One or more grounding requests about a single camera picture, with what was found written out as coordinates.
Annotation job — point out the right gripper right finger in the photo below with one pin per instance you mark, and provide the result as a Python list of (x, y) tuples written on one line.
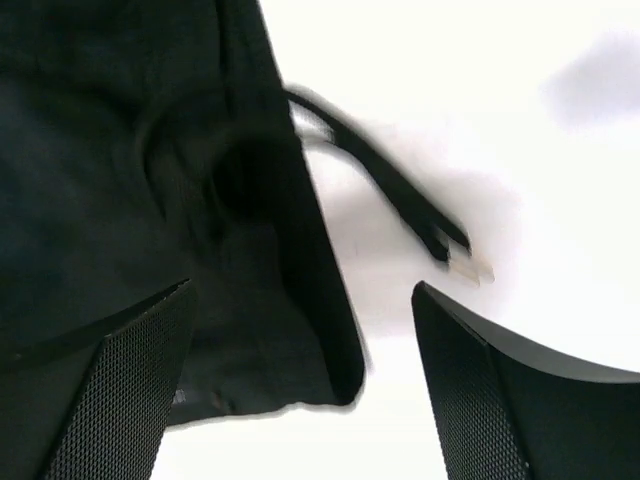
[(507, 407)]

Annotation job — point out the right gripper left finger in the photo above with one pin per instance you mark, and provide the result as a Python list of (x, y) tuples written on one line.
[(94, 403)]

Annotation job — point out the black shorts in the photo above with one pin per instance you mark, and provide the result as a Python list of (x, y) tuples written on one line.
[(148, 142)]

